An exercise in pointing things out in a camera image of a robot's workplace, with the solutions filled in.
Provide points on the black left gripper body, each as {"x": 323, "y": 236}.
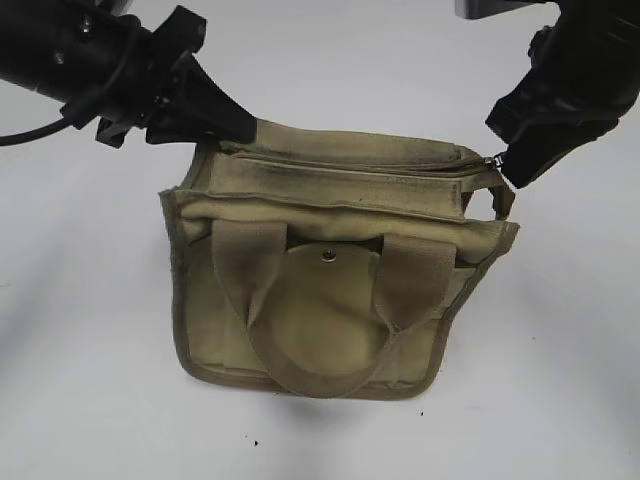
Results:
{"x": 124, "y": 69}

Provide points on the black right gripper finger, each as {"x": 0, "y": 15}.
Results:
{"x": 534, "y": 154}

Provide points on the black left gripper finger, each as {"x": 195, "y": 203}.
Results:
{"x": 190, "y": 108}

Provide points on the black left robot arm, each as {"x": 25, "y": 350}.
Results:
{"x": 36, "y": 42}

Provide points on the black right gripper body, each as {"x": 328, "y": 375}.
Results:
{"x": 540, "y": 99}

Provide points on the yellow-olive canvas bag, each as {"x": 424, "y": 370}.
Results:
{"x": 329, "y": 264}

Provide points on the metal zipper pull tab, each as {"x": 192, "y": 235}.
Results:
{"x": 498, "y": 160}

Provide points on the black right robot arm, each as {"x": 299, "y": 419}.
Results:
{"x": 584, "y": 77}

